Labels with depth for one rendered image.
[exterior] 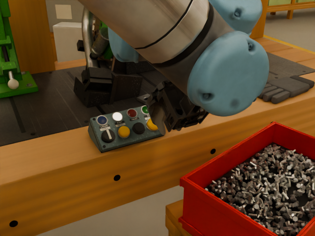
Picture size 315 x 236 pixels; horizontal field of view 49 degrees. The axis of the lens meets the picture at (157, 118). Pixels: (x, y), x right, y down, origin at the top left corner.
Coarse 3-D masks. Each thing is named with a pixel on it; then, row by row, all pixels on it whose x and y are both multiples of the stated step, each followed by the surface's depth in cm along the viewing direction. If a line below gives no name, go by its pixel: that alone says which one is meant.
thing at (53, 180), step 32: (192, 128) 80; (224, 128) 84; (256, 128) 90; (0, 160) 69; (32, 160) 69; (64, 160) 69; (96, 160) 70; (128, 160) 74; (160, 160) 78; (192, 160) 83; (0, 192) 63; (32, 192) 66; (64, 192) 69; (96, 192) 73; (128, 192) 78; (0, 224) 65; (32, 224) 69; (64, 224) 73
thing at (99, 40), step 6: (102, 30) 84; (102, 36) 83; (96, 42) 86; (102, 42) 85; (108, 42) 85; (90, 48) 88; (96, 48) 87; (102, 48) 87; (96, 54) 88; (102, 54) 89
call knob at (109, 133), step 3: (105, 132) 71; (108, 132) 71; (111, 132) 71; (102, 135) 71; (105, 135) 70; (108, 135) 70; (111, 135) 71; (114, 135) 71; (105, 138) 70; (108, 138) 70; (111, 138) 70; (108, 141) 71
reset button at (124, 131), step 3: (123, 126) 72; (126, 126) 73; (120, 129) 72; (123, 129) 72; (126, 129) 72; (120, 132) 72; (123, 132) 72; (126, 132) 72; (129, 132) 73; (120, 135) 72; (123, 135) 72; (126, 135) 72
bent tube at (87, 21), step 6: (84, 12) 94; (90, 12) 94; (84, 18) 95; (90, 18) 95; (84, 24) 95; (90, 24) 95; (84, 30) 95; (90, 30) 95; (84, 36) 94; (90, 36) 94; (84, 42) 94; (90, 42) 93; (84, 48) 93; (90, 60) 91; (96, 60) 92; (90, 66) 90; (96, 66) 91
